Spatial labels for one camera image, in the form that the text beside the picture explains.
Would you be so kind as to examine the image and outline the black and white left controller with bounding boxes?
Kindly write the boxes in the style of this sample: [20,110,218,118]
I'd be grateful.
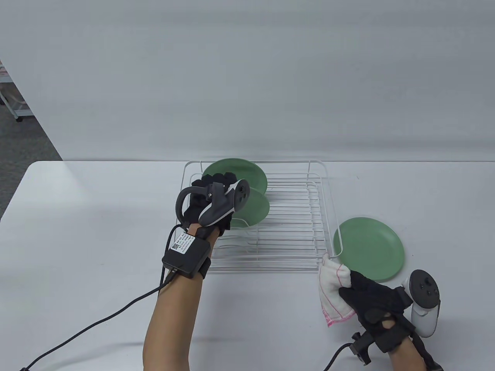
[176,180,250,226]

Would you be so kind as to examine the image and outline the black and white controller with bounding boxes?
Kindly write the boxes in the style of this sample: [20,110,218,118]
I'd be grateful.
[402,269,441,337]
[176,180,250,226]

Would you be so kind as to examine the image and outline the white shelf cart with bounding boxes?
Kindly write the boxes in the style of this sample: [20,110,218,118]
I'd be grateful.
[0,60,35,123]

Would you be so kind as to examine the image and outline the person's right hand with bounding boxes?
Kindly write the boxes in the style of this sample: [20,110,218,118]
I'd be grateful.
[338,271,416,354]

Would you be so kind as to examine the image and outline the white wire dish rack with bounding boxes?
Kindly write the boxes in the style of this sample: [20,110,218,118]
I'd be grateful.
[173,160,344,273]

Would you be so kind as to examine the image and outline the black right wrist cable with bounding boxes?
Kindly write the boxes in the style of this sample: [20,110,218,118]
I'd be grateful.
[323,344,354,371]

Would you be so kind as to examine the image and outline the white dish cloth pink edge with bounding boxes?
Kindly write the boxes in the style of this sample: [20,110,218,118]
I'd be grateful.
[319,254,356,328]

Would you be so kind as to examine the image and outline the black and white right controller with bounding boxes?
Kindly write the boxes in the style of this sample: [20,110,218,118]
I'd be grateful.
[402,269,441,337]

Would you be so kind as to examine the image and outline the green plate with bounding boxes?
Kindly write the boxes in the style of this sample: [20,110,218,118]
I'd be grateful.
[333,217,405,282]
[202,158,268,194]
[232,188,270,229]

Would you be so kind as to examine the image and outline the long black cable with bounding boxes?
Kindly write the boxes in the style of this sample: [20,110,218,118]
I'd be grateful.
[17,267,178,371]

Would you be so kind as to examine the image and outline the person's left forearm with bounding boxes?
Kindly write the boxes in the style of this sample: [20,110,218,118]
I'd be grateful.
[142,232,203,371]

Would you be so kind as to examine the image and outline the person's right forearm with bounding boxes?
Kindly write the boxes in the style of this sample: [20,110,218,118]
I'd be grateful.
[387,336,434,371]

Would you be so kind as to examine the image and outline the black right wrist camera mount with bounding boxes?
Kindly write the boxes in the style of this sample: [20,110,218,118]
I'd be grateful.
[350,332,374,366]

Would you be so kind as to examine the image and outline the person's left hand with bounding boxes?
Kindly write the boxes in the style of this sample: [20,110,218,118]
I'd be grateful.
[182,173,238,232]

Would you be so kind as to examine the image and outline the black box on left forearm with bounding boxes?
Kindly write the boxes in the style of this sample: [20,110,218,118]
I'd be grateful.
[161,231,212,279]

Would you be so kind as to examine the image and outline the short black left wrist cable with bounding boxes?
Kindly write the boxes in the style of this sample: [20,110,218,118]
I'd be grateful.
[166,225,187,256]

